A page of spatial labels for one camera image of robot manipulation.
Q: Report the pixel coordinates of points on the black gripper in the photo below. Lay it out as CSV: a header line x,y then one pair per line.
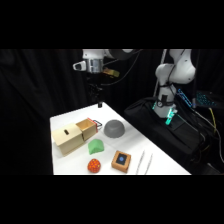
x,y
94,83

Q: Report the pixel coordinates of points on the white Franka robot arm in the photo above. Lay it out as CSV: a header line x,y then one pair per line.
x,y
180,68

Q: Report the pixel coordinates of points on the grey bowl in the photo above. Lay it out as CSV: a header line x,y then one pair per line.
x,y
114,128

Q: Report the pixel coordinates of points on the green block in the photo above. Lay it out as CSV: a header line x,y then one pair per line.
x,y
95,147

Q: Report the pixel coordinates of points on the wooden box with slot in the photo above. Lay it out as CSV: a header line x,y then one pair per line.
x,y
67,137

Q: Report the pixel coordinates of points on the black curtain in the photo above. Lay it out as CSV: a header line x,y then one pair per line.
x,y
36,106

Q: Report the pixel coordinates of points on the wooden block with blue circle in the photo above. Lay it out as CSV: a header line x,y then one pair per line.
x,y
121,160

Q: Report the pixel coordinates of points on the red ball with yellow dots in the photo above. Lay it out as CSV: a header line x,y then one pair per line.
x,y
94,165

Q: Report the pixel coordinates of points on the black robot stand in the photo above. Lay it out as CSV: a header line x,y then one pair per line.
x,y
160,128

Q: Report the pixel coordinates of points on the small green light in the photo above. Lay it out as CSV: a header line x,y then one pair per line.
x,y
170,116

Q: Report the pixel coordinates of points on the thin metal rod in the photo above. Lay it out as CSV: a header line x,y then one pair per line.
x,y
148,163

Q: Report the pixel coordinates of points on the blue lit strip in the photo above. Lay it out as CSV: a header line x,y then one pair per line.
x,y
185,97

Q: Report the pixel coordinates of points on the cyan lit device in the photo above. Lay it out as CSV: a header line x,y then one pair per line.
x,y
205,99

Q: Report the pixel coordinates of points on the red and black frame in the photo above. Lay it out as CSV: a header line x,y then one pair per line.
x,y
97,123

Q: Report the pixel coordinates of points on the yellow wrist mount piece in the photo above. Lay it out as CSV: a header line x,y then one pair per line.
x,y
111,72

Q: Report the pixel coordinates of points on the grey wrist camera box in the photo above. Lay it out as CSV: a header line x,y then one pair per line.
x,y
79,65

